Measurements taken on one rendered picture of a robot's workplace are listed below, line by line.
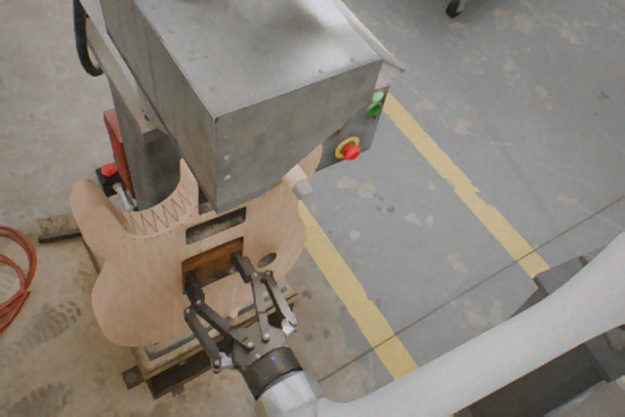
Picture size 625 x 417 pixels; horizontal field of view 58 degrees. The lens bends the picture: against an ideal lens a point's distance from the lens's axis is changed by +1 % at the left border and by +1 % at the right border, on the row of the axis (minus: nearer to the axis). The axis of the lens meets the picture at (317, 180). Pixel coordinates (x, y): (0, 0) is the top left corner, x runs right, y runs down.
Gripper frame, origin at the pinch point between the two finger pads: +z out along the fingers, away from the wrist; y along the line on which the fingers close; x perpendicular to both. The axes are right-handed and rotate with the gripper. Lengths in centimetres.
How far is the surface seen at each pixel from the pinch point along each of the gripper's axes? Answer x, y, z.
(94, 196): 23.4, -13.4, 2.2
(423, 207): -104, 114, 39
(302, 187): 17.9, 11.1, -3.5
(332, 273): -106, 64, 32
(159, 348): -80, -4, 25
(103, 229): 19.0, -13.6, 0.8
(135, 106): 4.0, 1.0, 32.9
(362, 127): -4.6, 42.2, 17.9
